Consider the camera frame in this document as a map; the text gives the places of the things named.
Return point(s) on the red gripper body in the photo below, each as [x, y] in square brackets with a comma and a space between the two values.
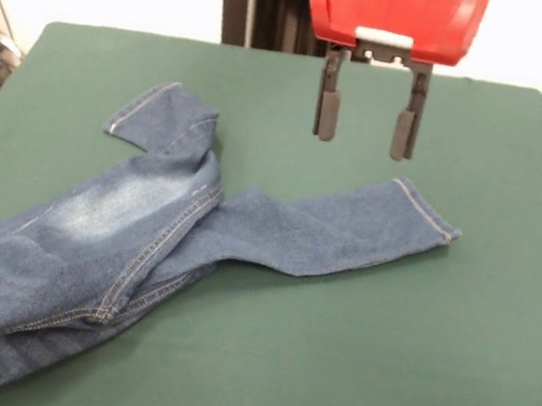
[393, 13]

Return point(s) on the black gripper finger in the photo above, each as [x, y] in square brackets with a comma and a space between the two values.
[327, 115]
[404, 131]

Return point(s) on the blue denim jeans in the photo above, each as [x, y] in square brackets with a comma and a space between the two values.
[94, 239]

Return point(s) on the dark green table cloth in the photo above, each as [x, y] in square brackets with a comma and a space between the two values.
[331, 348]

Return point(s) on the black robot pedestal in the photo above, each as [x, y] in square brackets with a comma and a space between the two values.
[278, 7]

